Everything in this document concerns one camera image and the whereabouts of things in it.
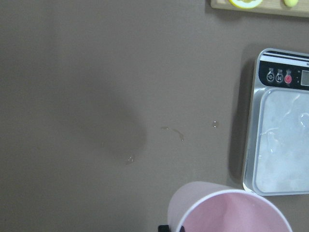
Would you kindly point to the wooden cutting board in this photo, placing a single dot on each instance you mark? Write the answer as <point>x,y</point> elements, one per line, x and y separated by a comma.
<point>274,7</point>

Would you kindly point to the silver kitchen scale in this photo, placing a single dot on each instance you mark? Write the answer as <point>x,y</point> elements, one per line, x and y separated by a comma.
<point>277,142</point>

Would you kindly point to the pink plastic cup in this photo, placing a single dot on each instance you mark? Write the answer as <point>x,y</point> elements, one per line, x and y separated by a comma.
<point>207,207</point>

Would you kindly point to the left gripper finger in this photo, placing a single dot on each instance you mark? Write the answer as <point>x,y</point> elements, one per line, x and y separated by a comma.
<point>166,228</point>

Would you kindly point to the lemon slice front left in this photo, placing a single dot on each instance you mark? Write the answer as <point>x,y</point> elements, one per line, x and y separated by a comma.
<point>246,4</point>

